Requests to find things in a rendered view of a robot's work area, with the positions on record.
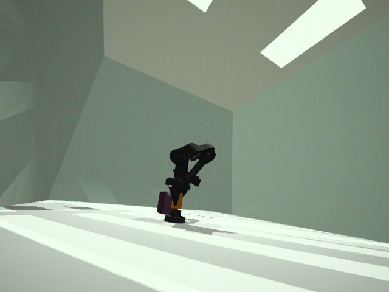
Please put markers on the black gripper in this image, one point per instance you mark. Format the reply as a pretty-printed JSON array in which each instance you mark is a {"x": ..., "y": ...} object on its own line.
[{"x": 178, "y": 184}]

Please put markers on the orange knob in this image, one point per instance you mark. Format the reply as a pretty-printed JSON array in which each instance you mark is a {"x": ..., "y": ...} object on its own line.
[{"x": 179, "y": 203}]

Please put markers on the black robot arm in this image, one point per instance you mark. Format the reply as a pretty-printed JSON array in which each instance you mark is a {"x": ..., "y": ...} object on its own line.
[{"x": 180, "y": 157}]

